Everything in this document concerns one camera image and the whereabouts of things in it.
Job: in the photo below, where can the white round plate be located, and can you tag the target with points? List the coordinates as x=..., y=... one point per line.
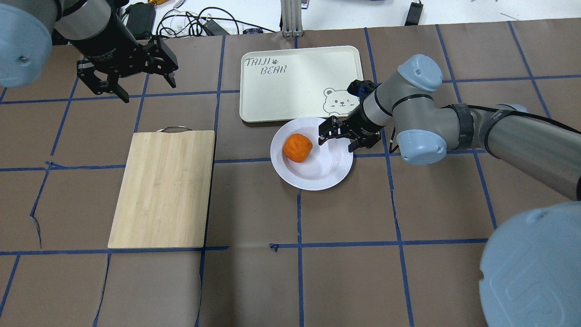
x=326, y=166

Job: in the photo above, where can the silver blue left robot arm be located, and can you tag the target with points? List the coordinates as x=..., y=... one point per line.
x=94, y=28

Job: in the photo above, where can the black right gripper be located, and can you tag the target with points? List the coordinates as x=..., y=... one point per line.
x=360, y=124

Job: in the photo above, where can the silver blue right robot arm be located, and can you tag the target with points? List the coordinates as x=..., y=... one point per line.
x=531, y=264

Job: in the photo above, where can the black power adapter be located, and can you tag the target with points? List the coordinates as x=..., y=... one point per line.
x=414, y=13

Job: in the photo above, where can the orange fruit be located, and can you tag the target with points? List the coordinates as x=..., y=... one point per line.
x=297, y=147

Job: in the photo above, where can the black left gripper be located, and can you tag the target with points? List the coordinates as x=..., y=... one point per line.
x=105, y=46

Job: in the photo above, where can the bamboo cutting board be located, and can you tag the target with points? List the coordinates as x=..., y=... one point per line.
x=164, y=197

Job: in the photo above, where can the black flat power brick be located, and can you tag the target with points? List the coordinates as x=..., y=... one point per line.
x=140, y=19

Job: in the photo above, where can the aluminium frame post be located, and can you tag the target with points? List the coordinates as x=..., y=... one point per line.
x=291, y=18

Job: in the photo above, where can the cream bear tray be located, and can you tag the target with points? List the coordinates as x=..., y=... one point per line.
x=282, y=85

